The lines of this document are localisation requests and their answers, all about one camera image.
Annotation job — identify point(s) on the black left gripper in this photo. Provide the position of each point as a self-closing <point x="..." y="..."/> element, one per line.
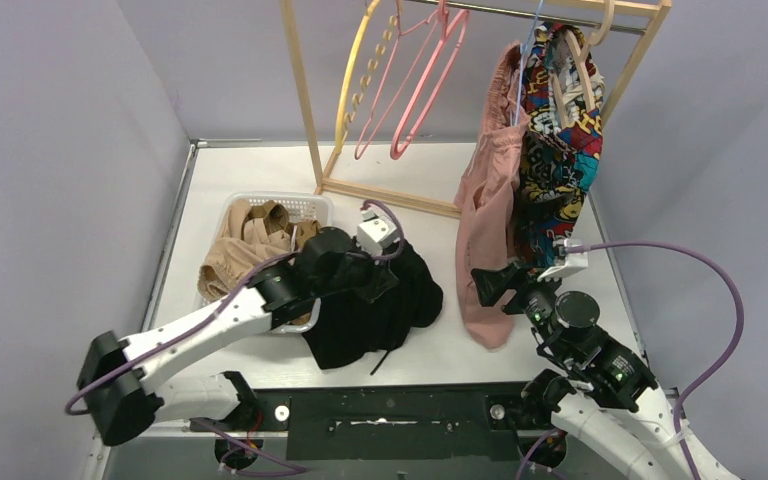
<point x="371" y="281"/>

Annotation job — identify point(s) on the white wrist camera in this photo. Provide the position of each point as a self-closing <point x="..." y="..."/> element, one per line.
<point x="571" y="258"/>
<point x="376" y="233"/>

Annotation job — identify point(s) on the pink shorts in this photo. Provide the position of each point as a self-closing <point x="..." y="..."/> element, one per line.
<point x="485" y="198"/>

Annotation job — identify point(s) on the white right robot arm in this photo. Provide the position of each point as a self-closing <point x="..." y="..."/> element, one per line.
<point x="597" y="390"/>

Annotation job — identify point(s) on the wooden clothes rack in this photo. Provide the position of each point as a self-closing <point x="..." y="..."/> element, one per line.
<point x="641" y="19"/>

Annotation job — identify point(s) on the wooden hanger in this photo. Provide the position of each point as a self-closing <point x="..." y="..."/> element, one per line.
<point x="579" y="52"/>

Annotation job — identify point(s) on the brown shorts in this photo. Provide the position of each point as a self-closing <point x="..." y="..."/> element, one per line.
<point x="270" y="224"/>

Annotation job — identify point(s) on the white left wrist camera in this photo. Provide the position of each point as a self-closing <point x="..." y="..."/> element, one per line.
<point x="376" y="233"/>

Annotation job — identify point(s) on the colourful comic print shorts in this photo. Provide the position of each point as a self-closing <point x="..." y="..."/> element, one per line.
<point x="558" y="166"/>

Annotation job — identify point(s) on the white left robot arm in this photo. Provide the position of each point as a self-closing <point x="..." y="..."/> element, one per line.
<point x="129" y="384"/>

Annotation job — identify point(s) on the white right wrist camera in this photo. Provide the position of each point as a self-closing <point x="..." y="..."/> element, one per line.
<point x="571" y="258"/>

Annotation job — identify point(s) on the beige shorts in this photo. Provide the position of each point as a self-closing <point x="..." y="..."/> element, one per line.
<point x="230" y="258"/>

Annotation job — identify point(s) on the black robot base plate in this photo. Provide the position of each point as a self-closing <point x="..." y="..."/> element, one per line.
<point x="413" y="422"/>

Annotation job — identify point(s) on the yellow wire hanger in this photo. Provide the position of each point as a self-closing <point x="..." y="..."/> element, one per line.
<point x="353" y="88"/>

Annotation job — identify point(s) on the light blue hanger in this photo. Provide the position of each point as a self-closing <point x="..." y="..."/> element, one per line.
<point x="525" y="53"/>

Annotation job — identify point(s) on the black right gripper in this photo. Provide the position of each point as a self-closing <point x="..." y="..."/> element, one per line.
<point x="491" y="283"/>

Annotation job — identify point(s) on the thick pink plastic hanger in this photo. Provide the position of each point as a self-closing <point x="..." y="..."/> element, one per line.
<point x="450" y="25"/>

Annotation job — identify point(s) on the black shorts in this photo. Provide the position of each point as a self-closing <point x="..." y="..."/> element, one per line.
<point x="349" y="327"/>

